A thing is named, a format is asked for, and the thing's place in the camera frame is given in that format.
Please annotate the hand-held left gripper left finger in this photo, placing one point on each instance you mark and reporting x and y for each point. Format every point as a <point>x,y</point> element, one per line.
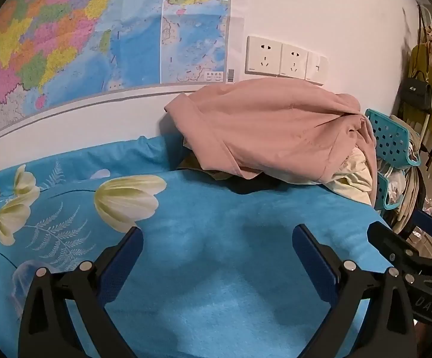
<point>125,263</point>

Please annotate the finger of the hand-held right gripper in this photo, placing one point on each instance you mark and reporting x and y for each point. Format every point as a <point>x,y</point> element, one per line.
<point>430,227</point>
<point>391,244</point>

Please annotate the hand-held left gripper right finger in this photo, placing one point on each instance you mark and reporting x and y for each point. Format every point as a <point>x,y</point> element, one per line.
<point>313,263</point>

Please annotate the pink garment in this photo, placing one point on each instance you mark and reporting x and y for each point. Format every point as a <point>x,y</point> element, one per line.
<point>268,130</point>

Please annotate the beige cloths pile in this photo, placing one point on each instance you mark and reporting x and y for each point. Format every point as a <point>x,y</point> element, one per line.
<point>406,194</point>

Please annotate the small turquoise plastic basket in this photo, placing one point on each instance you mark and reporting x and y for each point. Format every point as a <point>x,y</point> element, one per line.
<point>382,192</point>

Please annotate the cream garment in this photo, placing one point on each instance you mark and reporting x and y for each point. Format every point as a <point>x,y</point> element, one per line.
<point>354,181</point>

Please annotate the blue floral bed sheet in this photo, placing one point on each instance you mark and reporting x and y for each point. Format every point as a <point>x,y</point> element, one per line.
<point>219,253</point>

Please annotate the large turquoise plastic basket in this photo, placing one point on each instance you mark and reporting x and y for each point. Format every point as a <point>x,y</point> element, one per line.
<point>389,138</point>

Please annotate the black handbag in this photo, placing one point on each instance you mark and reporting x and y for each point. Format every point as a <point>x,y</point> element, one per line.
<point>416,91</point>

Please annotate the white wall switch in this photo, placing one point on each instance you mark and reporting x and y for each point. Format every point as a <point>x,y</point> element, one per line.
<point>316,68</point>

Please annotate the white wall socket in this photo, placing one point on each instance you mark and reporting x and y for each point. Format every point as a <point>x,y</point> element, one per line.
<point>294,61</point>
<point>263,55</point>

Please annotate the colourful wall map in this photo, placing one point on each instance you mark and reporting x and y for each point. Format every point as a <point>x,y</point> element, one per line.
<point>70,33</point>

